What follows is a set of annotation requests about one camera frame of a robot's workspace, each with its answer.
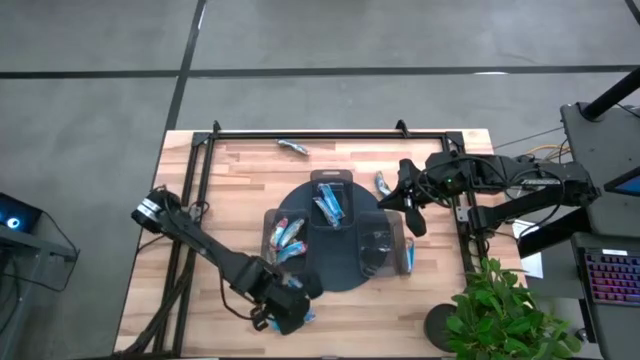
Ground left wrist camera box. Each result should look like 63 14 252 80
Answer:
272 297 312 337

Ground blue screen monitor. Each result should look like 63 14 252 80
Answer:
603 167 640 199

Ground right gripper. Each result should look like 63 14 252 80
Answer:
378 158 434 239

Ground green leafy plant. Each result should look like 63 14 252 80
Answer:
444 257 584 360

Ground grey side table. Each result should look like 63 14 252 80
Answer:
0 209 81 360

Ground green blue granola bar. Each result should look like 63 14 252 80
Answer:
313 196 341 230

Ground black pole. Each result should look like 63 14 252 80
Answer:
582 67 640 121

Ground black plant pot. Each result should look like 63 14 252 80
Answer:
423 303 459 353

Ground dark round divided tray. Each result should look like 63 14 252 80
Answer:
272 179 389 293

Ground dark grey desk top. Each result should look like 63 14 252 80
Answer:
559 102 640 239

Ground black computer blue light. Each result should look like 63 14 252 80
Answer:
0 192 44 236

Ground yellow floor cable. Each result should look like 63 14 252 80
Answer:
524 143 571 161

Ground translucent grey plastic bin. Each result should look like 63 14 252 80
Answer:
308 168 355 231
357 209 404 279
260 207 309 276

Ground backlit computer keyboard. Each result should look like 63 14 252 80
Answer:
582 247 640 307

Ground black aluminium rig frame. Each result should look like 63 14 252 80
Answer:
149 119 494 357

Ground silver granola bar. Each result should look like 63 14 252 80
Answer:
277 138 311 157

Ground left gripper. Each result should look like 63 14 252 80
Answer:
252 272 325 331

